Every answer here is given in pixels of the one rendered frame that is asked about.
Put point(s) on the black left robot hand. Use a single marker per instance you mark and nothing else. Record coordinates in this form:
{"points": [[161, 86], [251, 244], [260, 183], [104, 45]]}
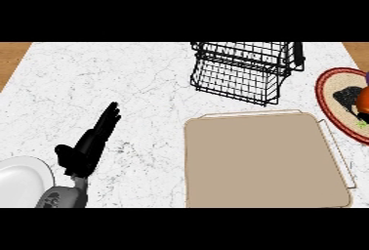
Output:
{"points": [[86, 153]]}

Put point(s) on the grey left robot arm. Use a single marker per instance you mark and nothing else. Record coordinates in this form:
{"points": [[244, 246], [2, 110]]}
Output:
{"points": [[65, 196]]}

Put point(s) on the beige tray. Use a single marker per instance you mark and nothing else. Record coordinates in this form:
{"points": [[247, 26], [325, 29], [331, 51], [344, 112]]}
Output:
{"points": [[265, 159]]}

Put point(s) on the white plate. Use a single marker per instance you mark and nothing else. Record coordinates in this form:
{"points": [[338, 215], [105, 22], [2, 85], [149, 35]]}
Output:
{"points": [[21, 182]]}

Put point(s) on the red-rimmed woven placemat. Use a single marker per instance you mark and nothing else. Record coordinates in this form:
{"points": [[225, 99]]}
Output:
{"points": [[337, 97]]}

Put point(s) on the orange vegetable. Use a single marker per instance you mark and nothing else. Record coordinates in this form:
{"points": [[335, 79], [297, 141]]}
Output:
{"points": [[363, 101]]}

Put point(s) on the purple object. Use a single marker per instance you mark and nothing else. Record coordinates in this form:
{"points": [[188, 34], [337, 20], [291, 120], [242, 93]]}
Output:
{"points": [[366, 77]]}

